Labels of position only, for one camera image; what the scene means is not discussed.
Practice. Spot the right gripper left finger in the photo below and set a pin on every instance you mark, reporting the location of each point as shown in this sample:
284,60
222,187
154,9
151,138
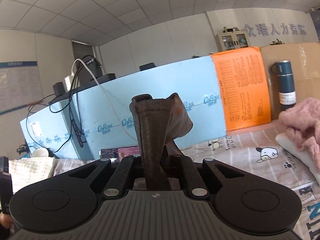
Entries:
122,177

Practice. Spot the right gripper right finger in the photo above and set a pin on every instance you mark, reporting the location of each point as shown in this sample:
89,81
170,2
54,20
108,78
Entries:
189,177

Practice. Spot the brown leather jacket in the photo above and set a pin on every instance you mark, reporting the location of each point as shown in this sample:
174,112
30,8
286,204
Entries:
158,122

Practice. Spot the smartphone playing video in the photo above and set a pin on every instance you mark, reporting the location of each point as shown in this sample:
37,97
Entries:
116,154

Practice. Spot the light blue foam board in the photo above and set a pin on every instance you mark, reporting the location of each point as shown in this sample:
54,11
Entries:
98,117

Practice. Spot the patterned pink bed sheet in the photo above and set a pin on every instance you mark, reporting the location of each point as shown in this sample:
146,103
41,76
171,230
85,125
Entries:
257,190

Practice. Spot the white power adapter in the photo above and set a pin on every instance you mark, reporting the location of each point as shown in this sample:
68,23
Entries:
68,82

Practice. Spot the white fleece garment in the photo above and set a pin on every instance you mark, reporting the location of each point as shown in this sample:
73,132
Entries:
304,156

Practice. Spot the pink knitted sweater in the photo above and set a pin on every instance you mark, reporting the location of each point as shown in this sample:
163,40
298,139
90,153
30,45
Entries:
302,126

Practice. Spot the orange paper board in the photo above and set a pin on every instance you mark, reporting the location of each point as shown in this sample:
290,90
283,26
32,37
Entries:
243,87

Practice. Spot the dark blue thermos bottle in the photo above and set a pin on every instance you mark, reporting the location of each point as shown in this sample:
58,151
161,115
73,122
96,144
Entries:
287,93

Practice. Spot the glass door cabinet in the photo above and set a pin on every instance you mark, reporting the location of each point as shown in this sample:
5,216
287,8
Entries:
232,40

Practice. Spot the brown cardboard sheet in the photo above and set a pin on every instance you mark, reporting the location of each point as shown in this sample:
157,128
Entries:
304,58

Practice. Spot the wall notice poster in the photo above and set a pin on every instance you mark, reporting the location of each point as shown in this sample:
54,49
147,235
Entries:
20,85

